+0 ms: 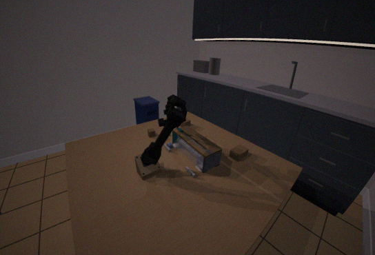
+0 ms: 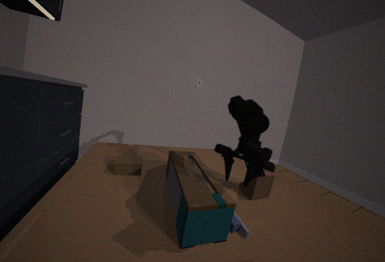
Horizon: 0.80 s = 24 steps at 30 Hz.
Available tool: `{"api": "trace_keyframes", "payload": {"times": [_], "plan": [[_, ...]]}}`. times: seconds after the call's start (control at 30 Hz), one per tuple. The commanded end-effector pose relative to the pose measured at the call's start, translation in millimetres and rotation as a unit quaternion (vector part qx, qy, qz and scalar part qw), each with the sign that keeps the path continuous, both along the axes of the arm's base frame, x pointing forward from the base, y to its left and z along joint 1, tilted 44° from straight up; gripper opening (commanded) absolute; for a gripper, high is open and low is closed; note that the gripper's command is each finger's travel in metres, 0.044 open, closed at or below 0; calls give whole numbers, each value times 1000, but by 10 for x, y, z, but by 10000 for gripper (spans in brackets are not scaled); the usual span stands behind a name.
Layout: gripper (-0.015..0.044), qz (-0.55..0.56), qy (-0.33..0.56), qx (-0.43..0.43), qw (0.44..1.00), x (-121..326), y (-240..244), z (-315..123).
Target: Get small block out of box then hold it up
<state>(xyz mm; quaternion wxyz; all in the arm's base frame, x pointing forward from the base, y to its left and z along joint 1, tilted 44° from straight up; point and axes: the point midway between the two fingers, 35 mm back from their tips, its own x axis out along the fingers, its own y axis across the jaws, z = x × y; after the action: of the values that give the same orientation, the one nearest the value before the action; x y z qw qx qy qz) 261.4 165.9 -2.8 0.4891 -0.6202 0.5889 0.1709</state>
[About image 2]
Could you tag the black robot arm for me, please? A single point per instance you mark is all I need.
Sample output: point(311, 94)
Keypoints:
point(251, 121)

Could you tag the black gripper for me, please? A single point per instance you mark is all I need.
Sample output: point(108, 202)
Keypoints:
point(252, 169)

